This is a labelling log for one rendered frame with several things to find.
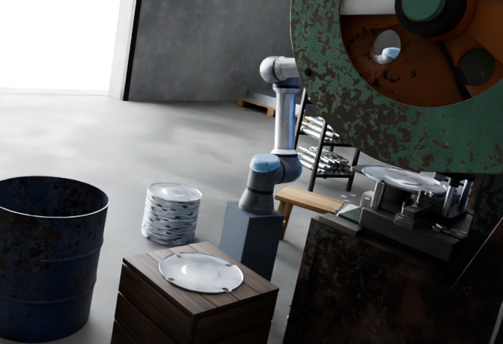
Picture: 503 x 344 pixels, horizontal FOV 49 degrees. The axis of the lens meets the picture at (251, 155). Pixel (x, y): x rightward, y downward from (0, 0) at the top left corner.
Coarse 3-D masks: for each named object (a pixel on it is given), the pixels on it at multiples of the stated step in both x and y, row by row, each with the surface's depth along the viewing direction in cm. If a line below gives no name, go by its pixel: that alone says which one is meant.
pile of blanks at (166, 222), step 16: (144, 208) 297; (160, 208) 286; (176, 208) 284; (192, 208) 289; (144, 224) 295; (160, 224) 286; (176, 224) 286; (192, 224) 294; (160, 240) 290; (176, 240) 289; (192, 240) 300
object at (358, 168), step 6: (354, 168) 193; (360, 168) 195; (390, 192) 188; (396, 192) 186; (402, 192) 186; (408, 192) 190; (384, 198) 189; (390, 198) 188; (396, 198) 187; (402, 198) 187; (408, 198) 191
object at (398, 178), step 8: (368, 168) 196; (376, 168) 198; (384, 168) 201; (392, 168) 204; (400, 168) 204; (368, 176) 184; (376, 176) 186; (384, 176) 188; (392, 176) 188; (400, 176) 190; (408, 176) 193; (416, 176) 198; (424, 176) 200; (392, 184) 180; (400, 184) 183; (408, 184) 184; (416, 184) 185; (424, 184) 189; (432, 184) 191; (416, 192) 176; (440, 192) 182
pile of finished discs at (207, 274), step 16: (176, 256) 197; (192, 256) 200; (208, 256) 202; (160, 272) 182; (176, 272) 185; (192, 272) 186; (208, 272) 188; (224, 272) 192; (240, 272) 194; (192, 288) 177; (208, 288) 179
